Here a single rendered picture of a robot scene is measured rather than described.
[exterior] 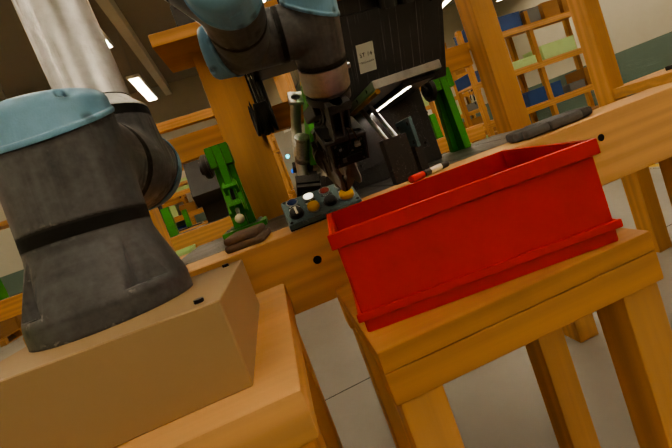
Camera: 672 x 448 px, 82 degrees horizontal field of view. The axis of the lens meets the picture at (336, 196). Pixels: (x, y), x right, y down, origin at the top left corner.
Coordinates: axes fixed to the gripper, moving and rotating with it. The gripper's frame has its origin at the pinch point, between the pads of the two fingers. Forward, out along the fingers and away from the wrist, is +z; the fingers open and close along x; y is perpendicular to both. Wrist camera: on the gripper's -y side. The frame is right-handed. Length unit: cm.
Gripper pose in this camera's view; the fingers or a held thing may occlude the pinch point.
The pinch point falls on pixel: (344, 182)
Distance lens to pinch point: 74.3
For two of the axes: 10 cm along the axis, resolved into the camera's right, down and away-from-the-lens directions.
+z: 1.8, 7.6, 6.2
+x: 9.3, -3.5, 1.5
